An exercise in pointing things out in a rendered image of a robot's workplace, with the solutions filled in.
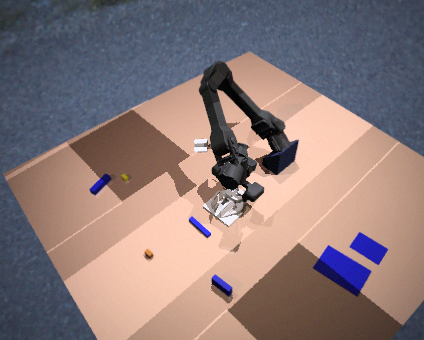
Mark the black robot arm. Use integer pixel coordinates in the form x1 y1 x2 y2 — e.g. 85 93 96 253
199 61 294 190

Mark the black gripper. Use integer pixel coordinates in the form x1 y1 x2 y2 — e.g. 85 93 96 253
212 164 265 203

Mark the small brown block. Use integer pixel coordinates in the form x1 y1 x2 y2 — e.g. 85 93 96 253
144 248 153 259

